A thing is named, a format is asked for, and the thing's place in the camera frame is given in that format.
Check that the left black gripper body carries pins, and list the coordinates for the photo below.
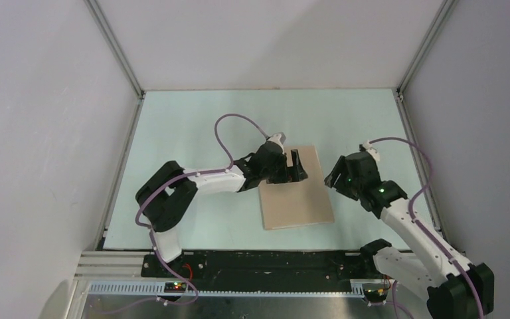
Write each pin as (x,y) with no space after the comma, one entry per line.
(277,173)

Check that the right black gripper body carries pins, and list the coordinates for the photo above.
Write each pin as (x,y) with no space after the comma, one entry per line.
(351,186)

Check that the brown cardboard folder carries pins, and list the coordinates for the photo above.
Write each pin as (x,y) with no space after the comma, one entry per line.
(300,203)

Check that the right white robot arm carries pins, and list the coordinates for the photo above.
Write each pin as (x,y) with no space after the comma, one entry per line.
(449,283)

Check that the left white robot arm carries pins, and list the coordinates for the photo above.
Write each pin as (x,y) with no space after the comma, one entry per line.
(166,196)

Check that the left circuit board with LEDs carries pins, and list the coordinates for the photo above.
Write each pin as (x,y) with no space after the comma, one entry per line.
(175,287)

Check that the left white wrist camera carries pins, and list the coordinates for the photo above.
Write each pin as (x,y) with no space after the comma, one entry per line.
(278,138)

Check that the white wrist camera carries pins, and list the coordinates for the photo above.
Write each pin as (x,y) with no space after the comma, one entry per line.
(367,147)
(278,138)

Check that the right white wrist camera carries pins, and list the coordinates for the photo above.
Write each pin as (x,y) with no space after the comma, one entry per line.
(367,147)

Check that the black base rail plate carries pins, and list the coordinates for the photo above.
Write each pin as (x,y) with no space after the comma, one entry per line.
(269,271)

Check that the right circuit board with wires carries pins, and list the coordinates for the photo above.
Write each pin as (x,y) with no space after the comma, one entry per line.
(375,294)

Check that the aluminium frame rail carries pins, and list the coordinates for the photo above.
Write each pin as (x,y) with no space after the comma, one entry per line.
(109,265)

